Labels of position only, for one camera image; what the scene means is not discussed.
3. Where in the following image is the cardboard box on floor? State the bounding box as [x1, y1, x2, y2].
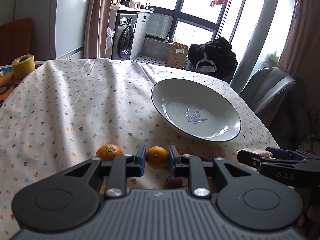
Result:
[167, 42, 188, 69]

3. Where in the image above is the floral white tablecloth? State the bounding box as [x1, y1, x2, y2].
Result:
[1, 59, 277, 239]

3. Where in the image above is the black clothes pile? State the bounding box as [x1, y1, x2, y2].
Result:
[184, 37, 238, 83]

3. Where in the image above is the pink curtain right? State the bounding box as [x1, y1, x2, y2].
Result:
[278, 0, 319, 89]

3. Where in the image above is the brown wooden chair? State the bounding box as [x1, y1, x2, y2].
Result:
[0, 18, 33, 66]

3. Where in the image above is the small orange kumquat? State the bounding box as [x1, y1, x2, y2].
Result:
[146, 146, 169, 169]

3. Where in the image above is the yellow tape roll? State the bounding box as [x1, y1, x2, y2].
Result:
[12, 54, 35, 80]

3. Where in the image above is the small orange behind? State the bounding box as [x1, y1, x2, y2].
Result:
[177, 149, 193, 155]

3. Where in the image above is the left orange tangerine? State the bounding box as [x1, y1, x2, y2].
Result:
[95, 144, 123, 161]

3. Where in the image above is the grey leather chair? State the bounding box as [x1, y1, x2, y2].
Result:
[240, 67, 296, 127]

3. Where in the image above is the peeled grapefruit segment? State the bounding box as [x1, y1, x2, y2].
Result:
[242, 148, 273, 157]

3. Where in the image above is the dark brown passion fruit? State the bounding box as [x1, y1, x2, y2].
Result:
[164, 175, 183, 189]

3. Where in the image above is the white refrigerator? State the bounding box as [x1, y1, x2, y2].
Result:
[15, 0, 89, 61]

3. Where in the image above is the pink beige curtain left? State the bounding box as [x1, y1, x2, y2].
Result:
[84, 0, 112, 59]

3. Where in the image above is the white kitchen cabinet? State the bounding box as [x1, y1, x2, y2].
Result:
[130, 12, 151, 59]

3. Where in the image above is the orange cat table mat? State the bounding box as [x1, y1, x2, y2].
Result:
[0, 72, 22, 106]

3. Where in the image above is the white bowl blue rim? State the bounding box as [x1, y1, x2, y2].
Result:
[151, 79, 241, 142]

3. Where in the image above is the grey washing machine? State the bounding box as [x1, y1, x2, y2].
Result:
[111, 12, 137, 60]

